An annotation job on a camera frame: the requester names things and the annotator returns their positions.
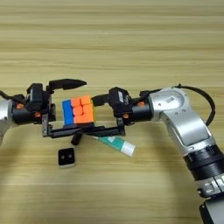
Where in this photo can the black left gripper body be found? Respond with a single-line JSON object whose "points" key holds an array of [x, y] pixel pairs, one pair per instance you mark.
{"points": [[49, 112]]}

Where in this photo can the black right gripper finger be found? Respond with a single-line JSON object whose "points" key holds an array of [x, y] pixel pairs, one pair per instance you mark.
{"points": [[102, 99], [105, 131]]}

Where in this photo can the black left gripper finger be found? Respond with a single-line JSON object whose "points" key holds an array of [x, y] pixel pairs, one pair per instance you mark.
{"points": [[65, 84], [67, 131]]}

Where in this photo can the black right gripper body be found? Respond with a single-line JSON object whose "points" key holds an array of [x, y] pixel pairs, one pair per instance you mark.
{"points": [[124, 112]]}

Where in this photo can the green white glue stick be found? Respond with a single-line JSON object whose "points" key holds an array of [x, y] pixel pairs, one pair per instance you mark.
{"points": [[119, 144]]}

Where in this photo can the multicolour puzzle cube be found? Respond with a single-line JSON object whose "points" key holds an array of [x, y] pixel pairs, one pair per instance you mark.
{"points": [[80, 110]]}

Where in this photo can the black square box white base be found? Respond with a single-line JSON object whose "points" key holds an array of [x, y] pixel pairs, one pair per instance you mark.
{"points": [[66, 157]]}

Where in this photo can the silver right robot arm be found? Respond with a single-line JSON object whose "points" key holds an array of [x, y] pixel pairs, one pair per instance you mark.
{"points": [[180, 116]]}

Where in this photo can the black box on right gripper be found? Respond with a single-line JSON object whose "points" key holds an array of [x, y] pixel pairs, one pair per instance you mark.
{"points": [[122, 97]]}

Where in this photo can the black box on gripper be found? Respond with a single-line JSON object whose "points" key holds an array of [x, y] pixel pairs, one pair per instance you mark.
{"points": [[35, 97], [122, 97]]}

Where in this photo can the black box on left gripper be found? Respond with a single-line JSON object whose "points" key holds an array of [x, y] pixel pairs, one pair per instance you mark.
{"points": [[35, 97]]}

